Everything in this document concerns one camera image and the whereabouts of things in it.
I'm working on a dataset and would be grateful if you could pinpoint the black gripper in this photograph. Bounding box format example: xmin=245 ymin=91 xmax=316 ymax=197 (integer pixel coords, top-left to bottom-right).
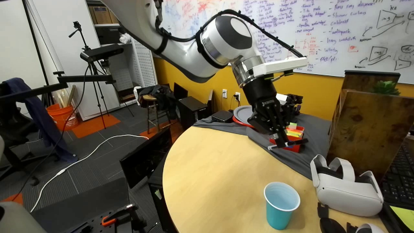
xmin=241 ymin=77 xmax=292 ymax=148

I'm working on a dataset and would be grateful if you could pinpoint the blue plastic cup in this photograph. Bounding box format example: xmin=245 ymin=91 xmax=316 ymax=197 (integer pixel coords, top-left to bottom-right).
xmin=263 ymin=180 xmax=302 ymax=232

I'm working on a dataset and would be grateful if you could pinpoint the red box with colourful cards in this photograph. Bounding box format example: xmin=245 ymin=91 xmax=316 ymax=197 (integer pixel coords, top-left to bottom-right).
xmin=271 ymin=122 xmax=307 ymax=154

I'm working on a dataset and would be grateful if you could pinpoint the black and white gripper device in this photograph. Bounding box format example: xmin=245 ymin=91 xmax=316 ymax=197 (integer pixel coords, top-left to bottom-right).
xmin=276 ymin=92 xmax=305 ymax=118

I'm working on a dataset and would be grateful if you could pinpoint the grey round plate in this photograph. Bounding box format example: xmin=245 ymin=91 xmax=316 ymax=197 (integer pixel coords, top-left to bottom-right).
xmin=235 ymin=104 xmax=261 ymax=127

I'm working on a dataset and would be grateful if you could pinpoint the red round plate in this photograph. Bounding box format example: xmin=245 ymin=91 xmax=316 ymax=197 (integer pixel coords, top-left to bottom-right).
xmin=232 ymin=113 xmax=261 ymax=131

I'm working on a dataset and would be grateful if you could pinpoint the grey table cloth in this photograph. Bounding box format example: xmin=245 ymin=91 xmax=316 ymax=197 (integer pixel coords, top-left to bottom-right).
xmin=193 ymin=113 xmax=334 ymax=180

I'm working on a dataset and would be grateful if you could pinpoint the black flat box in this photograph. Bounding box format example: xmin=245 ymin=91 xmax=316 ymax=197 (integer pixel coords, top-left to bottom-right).
xmin=212 ymin=110 xmax=236 ymax=125

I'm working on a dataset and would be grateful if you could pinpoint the black small table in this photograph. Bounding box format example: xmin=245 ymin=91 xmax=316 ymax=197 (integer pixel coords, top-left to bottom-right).
xmin=174 ymin=82 xmax=214 ymax=130

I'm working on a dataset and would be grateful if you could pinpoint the white VR headset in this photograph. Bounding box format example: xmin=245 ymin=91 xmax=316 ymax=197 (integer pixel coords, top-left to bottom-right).
xmin=310 ymin=153 xmax=386 ymax=218

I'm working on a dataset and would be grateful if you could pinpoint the small green potted plant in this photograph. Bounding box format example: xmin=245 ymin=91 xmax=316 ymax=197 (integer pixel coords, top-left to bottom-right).
xmin=373 ymin=80 xmax=400 ymax=96

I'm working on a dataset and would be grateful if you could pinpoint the black side panel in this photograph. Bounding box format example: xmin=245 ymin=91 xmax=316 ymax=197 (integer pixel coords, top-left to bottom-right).
xmin=120 ymin=128 xmax=174 ymax=192

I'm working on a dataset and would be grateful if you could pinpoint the black keyboard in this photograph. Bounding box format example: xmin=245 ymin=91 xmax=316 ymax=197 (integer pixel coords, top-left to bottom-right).
xmin=380 ymin=136 xmax=414 ymax=211

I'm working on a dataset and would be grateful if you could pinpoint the white cabinet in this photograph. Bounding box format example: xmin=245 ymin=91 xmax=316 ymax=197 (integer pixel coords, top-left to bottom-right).
xmin=64 ymin=40 xmax=160 ymax=122

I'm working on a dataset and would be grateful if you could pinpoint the yellow green sticky note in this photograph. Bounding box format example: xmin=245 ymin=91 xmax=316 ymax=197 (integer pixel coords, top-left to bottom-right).
xmin=389 ymin=205 xmax=414 ymax=232

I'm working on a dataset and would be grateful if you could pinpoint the orange floor mat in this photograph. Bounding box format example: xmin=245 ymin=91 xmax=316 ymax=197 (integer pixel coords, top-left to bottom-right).
xmin=46 ymin=103 xmax=122 ymax=140

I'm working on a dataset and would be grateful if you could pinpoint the dark bookshelf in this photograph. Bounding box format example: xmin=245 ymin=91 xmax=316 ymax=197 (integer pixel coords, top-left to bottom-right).
xmin=86 ymin=0 xmax=131 ymax=44

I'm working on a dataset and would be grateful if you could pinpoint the dark grey mounting platform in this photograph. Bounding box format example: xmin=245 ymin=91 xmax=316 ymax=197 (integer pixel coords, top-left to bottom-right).
xmin=30 ymin=176 xmax=151 ymax=233

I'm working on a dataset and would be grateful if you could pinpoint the dark blue jacket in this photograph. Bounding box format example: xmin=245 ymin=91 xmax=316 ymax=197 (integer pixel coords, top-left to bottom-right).
xmin=2 ymin=77 xmax=77 ymax=163

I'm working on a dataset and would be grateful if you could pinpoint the grey curved object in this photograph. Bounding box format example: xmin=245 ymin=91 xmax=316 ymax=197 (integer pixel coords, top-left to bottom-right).
xmin=0 ymin=200 xmax=47 ymax=233

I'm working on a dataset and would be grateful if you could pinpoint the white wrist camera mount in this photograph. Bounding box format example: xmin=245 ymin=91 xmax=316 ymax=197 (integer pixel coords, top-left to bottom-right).
xmin=252 ymin=56 xmax=310 ymax=79

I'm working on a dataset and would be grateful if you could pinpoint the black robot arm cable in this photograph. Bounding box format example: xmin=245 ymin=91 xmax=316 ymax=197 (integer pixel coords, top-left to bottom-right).
xmin=153 ymin=0 xmax=306 ymax=60

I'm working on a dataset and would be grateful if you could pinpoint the wall whiteboard with writing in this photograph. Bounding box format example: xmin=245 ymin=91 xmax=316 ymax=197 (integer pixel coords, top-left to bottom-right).
xmin=160 ymin=0 xmax=414 ymax=86

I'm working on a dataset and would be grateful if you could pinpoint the VR controller with white ring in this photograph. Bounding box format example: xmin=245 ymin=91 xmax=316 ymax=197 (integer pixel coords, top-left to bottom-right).
xmin=318 ymin=202 xmax=389 ymax=233

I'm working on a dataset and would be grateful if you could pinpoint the orange handled clamp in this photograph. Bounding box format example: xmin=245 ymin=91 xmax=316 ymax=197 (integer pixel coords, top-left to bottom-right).
xmin=100 ymin=203 xmax=148 ymax=233

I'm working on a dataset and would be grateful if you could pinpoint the black camera tripod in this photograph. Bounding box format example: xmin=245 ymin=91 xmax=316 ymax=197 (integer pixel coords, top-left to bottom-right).
xmin=68 ymin=20 xmax=131 ymax=131

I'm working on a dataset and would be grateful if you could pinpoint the white floor cable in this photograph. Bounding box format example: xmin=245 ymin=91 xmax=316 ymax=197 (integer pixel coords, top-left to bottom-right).
xmin=29 ymin=134 xmax=151 ymax=214

